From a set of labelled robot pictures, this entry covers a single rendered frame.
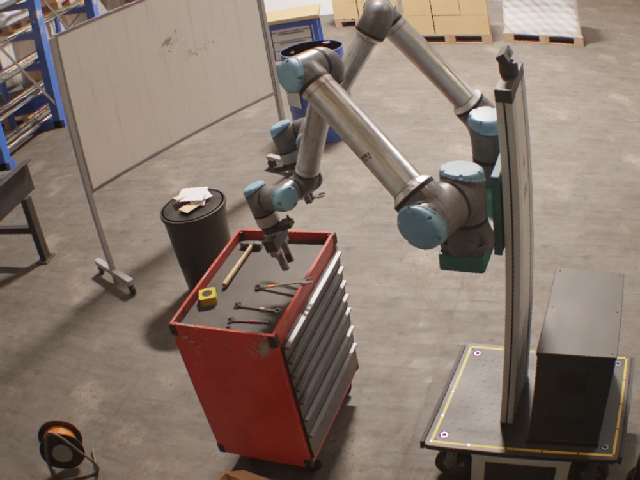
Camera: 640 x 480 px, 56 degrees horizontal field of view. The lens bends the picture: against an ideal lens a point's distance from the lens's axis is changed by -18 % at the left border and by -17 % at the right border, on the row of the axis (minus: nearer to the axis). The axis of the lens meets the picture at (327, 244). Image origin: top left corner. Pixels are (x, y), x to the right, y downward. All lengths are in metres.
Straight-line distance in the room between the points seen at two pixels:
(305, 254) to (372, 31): 1.10
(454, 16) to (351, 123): 7.32
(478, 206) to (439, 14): 7.29
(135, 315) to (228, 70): 1.98
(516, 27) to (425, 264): 5.54
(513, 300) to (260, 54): 3.57
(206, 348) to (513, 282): 1.20
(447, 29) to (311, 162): 7.01
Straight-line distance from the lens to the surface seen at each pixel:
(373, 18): 2.50
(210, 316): 2.85
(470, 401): 3.09
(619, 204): 5.25
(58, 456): 3.58
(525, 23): 9.48
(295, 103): 6.42
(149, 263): 5.25
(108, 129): 4.81
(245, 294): 2.92
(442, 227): 2.05
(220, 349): 2.76
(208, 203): 4.38
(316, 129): 2.47
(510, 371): 2.76
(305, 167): 2.58
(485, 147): 2.62
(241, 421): 3.04
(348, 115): 2.13
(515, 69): 2.28
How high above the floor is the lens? 2.49
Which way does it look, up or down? 31 degrees down
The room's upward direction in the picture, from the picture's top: 10 degrees counter-clockwise
